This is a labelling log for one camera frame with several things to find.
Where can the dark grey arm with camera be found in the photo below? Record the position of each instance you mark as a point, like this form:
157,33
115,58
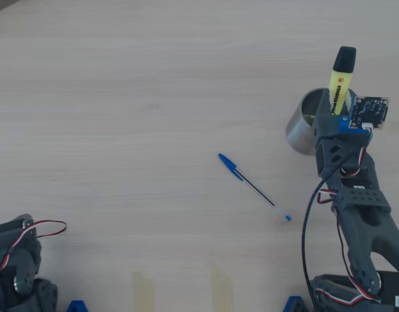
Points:
365,221

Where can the yellow highlighter with black cap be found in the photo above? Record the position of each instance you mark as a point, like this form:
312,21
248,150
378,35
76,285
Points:
340,81

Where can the dark grey camera-carrying gripper body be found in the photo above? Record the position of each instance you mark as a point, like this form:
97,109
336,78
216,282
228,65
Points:
323,125

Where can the dark grey arm without camera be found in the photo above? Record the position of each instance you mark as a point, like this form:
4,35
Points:
20,260

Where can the blue capped ballpoint pen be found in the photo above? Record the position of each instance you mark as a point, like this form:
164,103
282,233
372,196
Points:
227,161

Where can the blue arm base plate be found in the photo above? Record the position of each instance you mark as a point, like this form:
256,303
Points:
77,307
290,305

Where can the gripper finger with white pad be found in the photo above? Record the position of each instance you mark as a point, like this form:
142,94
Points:
324,107
348,104

